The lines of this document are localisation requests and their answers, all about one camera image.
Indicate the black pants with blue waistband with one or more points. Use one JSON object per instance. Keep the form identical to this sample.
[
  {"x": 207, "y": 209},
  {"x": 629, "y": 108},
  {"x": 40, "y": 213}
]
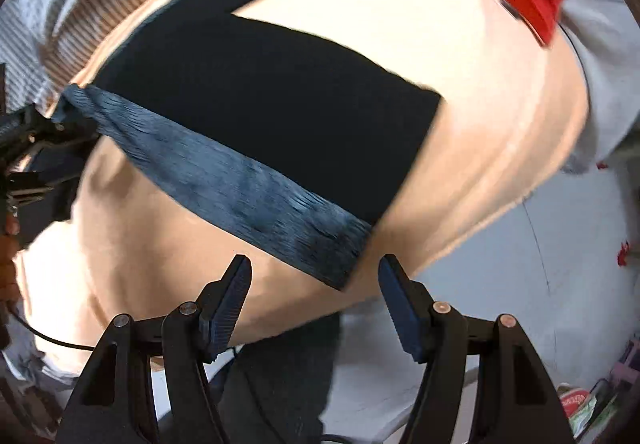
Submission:
[{"x": 250, "y": 88}]

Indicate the person's left hand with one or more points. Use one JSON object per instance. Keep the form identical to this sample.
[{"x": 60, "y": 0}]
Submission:
[{"x": 7, "y": 264}]

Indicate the red and green packet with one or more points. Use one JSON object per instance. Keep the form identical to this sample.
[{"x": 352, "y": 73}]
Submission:
[{"x": 577, "y": 406}]

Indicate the light grey cloth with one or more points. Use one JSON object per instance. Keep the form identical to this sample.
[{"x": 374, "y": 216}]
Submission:
[{"x": 605, "y": 73}]

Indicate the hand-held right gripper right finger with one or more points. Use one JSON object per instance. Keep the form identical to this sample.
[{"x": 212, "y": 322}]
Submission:
[{"x": 400, "y": 314}]

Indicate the person's dark trouser leg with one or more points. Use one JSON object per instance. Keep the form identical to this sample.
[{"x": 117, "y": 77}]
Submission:
[{"x": 285, "y": 384}]

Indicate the small red item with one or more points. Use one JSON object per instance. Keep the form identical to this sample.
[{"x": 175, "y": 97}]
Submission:
[{"x": 623, "y": 254}]

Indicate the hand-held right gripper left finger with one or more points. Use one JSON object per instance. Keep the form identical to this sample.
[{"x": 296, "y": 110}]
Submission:
[{"x": 230, "y": 309}]

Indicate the pink and purple item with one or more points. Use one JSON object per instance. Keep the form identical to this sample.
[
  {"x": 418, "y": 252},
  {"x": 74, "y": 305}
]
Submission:
[{"x": 629, "y": 364}]

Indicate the peach bed sheet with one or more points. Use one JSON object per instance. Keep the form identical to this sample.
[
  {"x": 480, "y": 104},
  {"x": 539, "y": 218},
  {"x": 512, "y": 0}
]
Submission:
[{"x": 475, "y": 98}]

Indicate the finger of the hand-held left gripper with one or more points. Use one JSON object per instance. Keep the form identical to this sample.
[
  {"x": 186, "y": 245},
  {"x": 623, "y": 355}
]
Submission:
[
  {"x": 35, "y": 184},
  {"x": 45, "y": 128}
]

